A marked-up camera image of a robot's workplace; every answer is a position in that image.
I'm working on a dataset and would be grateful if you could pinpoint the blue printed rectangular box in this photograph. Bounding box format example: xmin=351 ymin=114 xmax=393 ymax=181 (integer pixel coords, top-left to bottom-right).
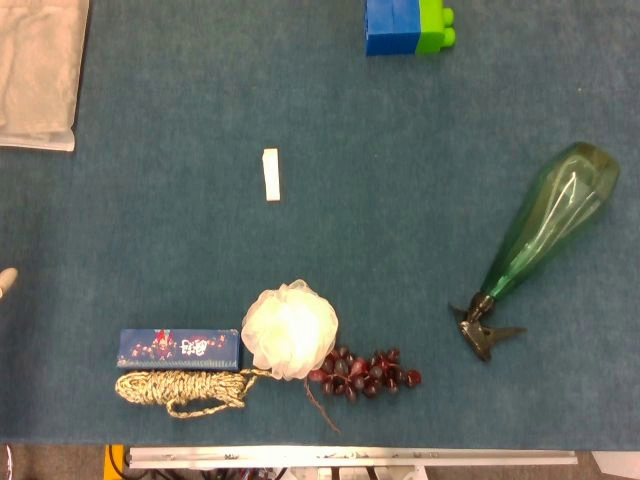
xmin=116 ymin=327 xmax=242 ymax=372

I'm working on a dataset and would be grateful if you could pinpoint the blue felt table cover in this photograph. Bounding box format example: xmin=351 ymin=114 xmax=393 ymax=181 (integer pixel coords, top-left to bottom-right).
xmin=0 ymin=0 xmax=640 ymax=450

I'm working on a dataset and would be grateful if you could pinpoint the white box corner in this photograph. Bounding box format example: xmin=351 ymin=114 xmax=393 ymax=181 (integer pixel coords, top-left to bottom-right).
xmin=591 ymin=451 xmax=640 ymax=480

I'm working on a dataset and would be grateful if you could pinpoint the white mesh bath sponge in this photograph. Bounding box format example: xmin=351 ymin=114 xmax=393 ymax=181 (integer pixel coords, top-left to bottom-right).
xmin=240 ymin=278 xmax=340 ymax=382

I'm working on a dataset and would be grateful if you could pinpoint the clear bag with grey cloth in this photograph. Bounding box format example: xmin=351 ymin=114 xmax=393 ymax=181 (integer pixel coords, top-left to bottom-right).
xmin=0 ymin=0 xmax=91 ymax=153

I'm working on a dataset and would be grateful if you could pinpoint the coiled camouflage rope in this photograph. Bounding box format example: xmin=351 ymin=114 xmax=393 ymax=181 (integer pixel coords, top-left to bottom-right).
xmin=114 ymin=368 xmax=275 ymax=419

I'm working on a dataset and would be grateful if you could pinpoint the aluminium frame rail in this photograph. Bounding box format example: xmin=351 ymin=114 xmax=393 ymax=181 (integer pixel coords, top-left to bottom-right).
xmin=124 ymin=446 xmax=579 ymax=470

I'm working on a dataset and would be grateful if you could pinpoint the green spray bottle black trigger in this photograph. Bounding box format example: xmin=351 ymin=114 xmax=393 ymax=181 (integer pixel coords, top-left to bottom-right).
xmin=448 ymin=141 xmax=621 ymax=362

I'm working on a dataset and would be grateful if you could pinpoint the green toy building block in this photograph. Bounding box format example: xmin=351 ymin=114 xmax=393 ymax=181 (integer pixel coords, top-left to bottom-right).
xmin=414 ymin=0 xmax=457 ymax=55

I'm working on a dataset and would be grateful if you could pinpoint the small white rectangular block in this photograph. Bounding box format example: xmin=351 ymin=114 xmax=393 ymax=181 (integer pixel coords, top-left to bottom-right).
xmin=261 ymin=147 xmax=282 ymax=203

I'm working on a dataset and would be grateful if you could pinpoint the dark red grape bunch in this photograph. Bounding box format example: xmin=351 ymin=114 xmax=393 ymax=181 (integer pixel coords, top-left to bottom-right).
xmin=303 ymin=346 xmax=423 ymax=435

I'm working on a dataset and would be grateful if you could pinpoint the blue toy building block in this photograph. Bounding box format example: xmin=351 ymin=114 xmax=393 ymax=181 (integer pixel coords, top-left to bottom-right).
xmin=364 ymin=0 xmax=422 ymax=57

